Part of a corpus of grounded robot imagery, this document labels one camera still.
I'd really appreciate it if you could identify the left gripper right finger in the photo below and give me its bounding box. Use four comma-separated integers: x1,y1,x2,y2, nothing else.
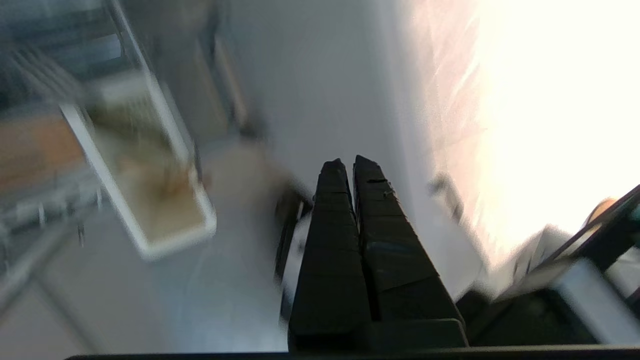
351,154,469,350

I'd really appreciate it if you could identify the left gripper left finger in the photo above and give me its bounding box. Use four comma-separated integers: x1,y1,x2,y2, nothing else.
287,158,373,352

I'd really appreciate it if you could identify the beige pull-out cabinet front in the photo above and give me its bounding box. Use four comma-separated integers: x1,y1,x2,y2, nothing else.
220,0,483,301

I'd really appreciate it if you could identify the white two-compartment cutlery holder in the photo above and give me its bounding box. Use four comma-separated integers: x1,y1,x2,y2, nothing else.
59,70,219,262

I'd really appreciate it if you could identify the brown slotted wooden board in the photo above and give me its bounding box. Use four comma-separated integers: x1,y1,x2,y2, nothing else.
0,114,87,193

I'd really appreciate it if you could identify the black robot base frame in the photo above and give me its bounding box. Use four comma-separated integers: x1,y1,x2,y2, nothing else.
457,184,640,347

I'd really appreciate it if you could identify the chrome wire pull-out rack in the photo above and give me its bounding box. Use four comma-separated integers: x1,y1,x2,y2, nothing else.
0,0,211,301

